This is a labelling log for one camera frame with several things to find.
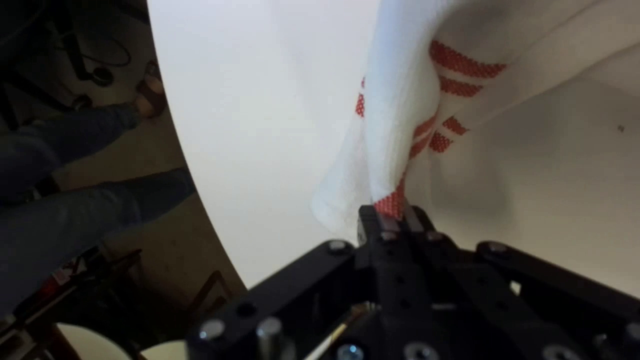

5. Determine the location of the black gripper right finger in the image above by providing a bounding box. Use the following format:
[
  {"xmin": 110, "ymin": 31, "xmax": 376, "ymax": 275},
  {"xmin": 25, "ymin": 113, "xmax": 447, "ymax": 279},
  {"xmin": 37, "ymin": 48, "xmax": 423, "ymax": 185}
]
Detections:
[{"xmin": 397, "ymin": 206, "xmax": 640, "ymax": 360}]

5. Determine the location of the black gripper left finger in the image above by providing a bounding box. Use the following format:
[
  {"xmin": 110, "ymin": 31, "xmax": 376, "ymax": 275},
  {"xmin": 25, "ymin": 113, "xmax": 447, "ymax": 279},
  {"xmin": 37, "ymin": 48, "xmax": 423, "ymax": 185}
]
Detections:
[{"xmin": 187, "ymin": 206, "xmax": 428, "ymax": 360}]

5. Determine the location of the person in blue shirt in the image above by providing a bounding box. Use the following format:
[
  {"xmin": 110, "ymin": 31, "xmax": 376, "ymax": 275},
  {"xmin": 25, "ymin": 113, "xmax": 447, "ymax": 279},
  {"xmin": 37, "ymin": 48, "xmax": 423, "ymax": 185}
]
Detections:
[{"xmin": 0, "ymin": 72, "xmax": 201, "ymax": 315}]

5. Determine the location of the white towel with red stripes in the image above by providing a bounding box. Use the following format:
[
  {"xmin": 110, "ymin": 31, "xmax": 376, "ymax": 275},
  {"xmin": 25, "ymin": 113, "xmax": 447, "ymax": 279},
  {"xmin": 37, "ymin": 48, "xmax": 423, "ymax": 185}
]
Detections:
[{"xmin": 307, "ymin": 0, "xmax": 640, "ymax": 231}]

